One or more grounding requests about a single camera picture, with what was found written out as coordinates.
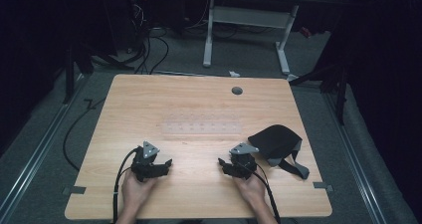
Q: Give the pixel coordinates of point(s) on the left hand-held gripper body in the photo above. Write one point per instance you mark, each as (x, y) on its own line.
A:
(143, 166)

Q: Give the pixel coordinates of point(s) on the black stand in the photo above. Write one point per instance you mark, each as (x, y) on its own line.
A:
(69, 74)
(336, 78)

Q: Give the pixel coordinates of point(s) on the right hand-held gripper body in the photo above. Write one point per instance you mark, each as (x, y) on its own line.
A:
(244, 162)

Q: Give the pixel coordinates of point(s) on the white-framed desk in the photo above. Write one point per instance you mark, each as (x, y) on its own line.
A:
(247, 16)

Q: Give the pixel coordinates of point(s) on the grey table grommet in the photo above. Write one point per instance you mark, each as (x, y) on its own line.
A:
(237, 91)

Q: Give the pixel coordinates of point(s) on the person's right hand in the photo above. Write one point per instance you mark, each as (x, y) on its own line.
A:
(251, 190)

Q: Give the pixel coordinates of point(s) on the person's left hand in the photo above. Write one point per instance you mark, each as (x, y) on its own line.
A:
(136, 192)

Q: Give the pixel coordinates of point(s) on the white scrap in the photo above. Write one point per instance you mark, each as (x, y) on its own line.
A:
(234, 73)

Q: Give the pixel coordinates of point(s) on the clear plastic sheet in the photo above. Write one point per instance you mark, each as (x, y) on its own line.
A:
(201, 126)

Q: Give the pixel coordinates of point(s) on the metal floor rail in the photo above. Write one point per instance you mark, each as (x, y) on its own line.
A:
(355, 164)
(40, 151)

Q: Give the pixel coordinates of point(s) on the grey tape piece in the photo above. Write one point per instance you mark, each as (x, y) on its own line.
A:
(322, 185)

